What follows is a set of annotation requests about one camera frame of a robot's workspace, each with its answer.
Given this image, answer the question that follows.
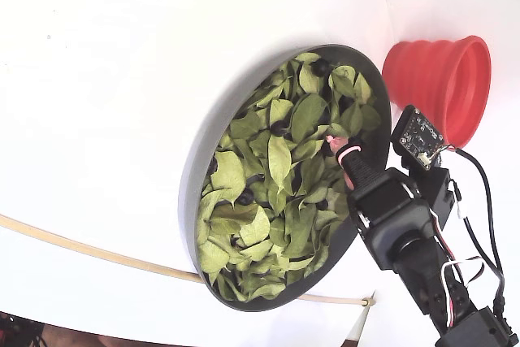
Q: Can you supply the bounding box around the camera circuit board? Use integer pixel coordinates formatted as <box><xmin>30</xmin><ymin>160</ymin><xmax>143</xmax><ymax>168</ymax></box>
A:
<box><xmin>390</xmin><ymin>104</ymin><xmax>447</xmax><ymax>171</ymax></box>

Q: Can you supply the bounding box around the red collapsible silicone cup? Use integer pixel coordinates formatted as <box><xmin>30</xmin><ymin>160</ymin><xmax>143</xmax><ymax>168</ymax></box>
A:
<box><xmin>381</xmin><ymin>34</ymin><xmax>492</xmax><ymax>149</ymax></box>

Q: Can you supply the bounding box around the red white black wire bundle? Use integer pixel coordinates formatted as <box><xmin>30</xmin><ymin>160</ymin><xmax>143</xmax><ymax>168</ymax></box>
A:
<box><xmin>426</xmin><ymin>208</ymin><xmax>487</xmax><ymax>327</ymax></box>

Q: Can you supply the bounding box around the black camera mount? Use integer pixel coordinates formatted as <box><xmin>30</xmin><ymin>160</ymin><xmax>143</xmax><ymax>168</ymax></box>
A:
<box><xmin>400</xmin><ymin>150</ymin><xmax>453</xmax><ymax>228</ymax></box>

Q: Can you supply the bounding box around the long wooden dowel stick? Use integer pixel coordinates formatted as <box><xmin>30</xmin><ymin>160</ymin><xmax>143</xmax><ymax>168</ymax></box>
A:
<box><xmin>0</xmin><ymin>213</ymin><xmax>375</xmax><ymax>307</ymax></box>

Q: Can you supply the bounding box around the dark grey round bowl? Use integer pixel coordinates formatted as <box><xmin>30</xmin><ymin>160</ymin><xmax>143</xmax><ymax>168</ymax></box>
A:
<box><xmin>177</xmin><ymin>43</ymin><xmax>392</xmax><ymax>313</ymax></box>

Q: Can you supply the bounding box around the pile of green leaves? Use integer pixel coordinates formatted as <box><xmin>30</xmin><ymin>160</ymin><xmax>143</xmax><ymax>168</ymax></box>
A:
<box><xmin>195</xmin><ymin>51</ymin><xmax>383</xmax><ymax>302</ymax></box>

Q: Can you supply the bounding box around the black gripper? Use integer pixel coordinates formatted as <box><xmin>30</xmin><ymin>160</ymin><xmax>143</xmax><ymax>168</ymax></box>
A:
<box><xmin>327</xmin><ymin>135</ymin><xmax>423</xmax><ymax>228</ymax></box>

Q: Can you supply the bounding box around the black cable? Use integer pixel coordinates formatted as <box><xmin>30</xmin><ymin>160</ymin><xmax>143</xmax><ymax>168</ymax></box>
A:
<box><xmin>446</xmin><ymin>146</ymin><xmax>509</xmax><ymax>323</ymax></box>
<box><xmin>462</xmin><ymin>216</ymin><xmax>505</xmax><ymax>283</ymax></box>

